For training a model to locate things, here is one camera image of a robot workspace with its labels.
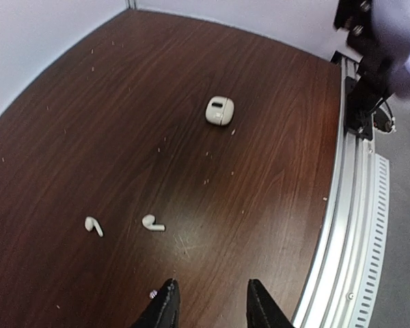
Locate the purple earbud charging case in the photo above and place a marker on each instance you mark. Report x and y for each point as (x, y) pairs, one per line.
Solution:
(391, 25)

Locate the front aluminium rail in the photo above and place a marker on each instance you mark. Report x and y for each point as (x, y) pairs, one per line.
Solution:
(342, 286)

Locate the white earbud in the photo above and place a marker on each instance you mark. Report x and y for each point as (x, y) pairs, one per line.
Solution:
(92, 224)
(149, 223)

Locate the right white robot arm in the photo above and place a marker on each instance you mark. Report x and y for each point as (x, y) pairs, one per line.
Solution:
(359, 105)

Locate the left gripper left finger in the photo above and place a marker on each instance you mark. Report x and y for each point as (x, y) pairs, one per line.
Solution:
(163, 310)

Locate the white earbud charging case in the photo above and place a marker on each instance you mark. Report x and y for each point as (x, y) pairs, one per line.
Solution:
(219, 110)

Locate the white earbud lower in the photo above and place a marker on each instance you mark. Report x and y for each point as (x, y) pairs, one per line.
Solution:
(149, 223)

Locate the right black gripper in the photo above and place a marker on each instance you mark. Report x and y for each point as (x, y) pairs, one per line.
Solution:
(355, 17)

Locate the white earbud upper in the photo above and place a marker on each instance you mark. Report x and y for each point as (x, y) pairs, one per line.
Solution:
(92, 224)

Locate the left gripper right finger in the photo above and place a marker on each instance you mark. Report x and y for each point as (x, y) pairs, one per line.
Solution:
(262, 310)

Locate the purple earbud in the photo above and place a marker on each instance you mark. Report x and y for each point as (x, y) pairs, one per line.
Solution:
(153, 294)

